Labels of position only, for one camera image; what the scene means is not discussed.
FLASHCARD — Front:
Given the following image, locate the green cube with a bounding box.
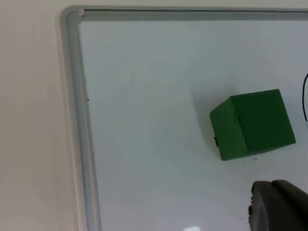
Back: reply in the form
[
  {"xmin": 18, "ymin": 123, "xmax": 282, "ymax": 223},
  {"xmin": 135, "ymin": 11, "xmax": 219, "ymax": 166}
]
[{"xmin": 209, "ymin": 89, "xmax": 296, "ymax": 162}]

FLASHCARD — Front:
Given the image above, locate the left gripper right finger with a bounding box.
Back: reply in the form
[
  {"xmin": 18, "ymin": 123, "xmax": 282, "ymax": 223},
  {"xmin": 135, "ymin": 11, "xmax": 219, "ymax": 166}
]
[{"xmin": 271, "ymin": 179, "xmax": 308, "ymax": 231}]

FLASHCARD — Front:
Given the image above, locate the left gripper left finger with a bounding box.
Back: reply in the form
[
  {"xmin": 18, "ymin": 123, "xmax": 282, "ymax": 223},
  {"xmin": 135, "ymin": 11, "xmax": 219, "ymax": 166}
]
[{"xmin": 248, "ymin": 180, "xmax": 300, "ymax": 231}]

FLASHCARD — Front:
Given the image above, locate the grey-framed whiteboard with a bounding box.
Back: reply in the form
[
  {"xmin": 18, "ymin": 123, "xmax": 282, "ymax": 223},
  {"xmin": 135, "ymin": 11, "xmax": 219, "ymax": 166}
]
[{"xmin": 59, "ymin": 5, "xmax": 308, "ymax": 231}]

